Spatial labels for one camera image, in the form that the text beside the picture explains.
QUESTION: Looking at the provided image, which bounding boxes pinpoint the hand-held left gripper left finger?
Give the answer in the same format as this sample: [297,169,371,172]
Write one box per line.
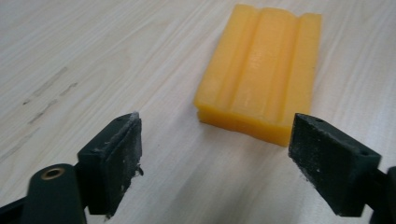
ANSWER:
[77,111,145,219]

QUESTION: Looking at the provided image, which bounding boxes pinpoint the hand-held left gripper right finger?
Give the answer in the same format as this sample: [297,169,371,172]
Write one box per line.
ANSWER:
[288,112,382,217]

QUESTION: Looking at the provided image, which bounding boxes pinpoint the yellow soap bar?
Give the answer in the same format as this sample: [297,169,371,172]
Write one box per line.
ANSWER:
[192,3,323,147]

